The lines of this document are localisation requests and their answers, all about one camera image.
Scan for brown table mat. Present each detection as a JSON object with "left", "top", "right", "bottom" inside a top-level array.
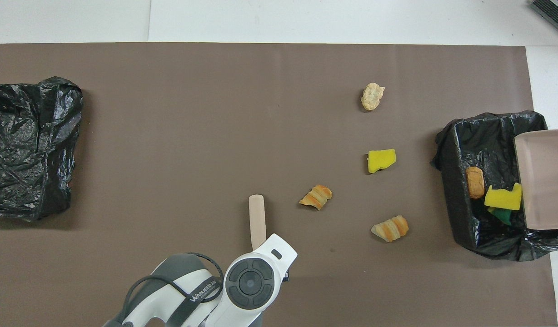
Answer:
[{"left": 0, "top": 42, "right": 558, "bottom": 327}]

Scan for pale bread chunk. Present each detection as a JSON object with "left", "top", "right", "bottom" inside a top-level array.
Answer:
[{"left": 361, "top": 82, "right": 385, "bottom": 111}]

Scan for grey ribbed device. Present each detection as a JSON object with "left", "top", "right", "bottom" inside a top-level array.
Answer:
[{"left": 531, "top": 0, "right": 558, "bottom": 39}]

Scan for notched yellow sponge chunk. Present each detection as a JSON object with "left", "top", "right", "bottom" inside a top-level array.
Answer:
[{"left": 484, "top": 182, "right": 523, "bottom": 211}]

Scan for beige plastic dustpan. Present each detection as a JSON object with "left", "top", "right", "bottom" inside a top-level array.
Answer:
[{"left": 514, "top": 129, "right": 558, "bottom": 231}]

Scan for green-backed sponge scrap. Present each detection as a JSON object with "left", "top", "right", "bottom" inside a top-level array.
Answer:
[{"left": 488, "top": 207, "right": 514, "bottom": 227}]

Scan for striped croissant piece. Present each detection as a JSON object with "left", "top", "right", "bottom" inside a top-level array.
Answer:
[
  {"left": 299, "top": 184, "right": 333, "bottom": 211},
  {"left": 371, "top": 215, "right": 409, "bottom": 243}
]

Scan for bin wrapped in black bag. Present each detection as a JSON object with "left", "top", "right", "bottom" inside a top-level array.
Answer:
[{"left": 0, "top": 76, "right": 84, "bottom": 222}]

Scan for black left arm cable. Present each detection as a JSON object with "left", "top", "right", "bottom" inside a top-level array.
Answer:
[{"left": 124, "top": 252, "right": 226, "bottom": 327}]

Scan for brown bread roll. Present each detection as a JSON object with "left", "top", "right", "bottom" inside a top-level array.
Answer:
[{"left": 466, "top": 166, "right": 486, "bottom": 200}]

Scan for plain yellow sponge piece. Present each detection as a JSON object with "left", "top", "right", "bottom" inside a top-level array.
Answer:
[{"left": 368, "top": 149, "right": 397, "bottom": 174}]

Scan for beige hand brush black bristles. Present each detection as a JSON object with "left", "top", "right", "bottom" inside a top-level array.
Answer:
[{"left": 249, "top": 194, "right": 266, "bottom": 251}]

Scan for open bin with black liner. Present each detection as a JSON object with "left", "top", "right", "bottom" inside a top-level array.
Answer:
[{"left": 431, "top": 110, "right": 558, "bottom": 262}]

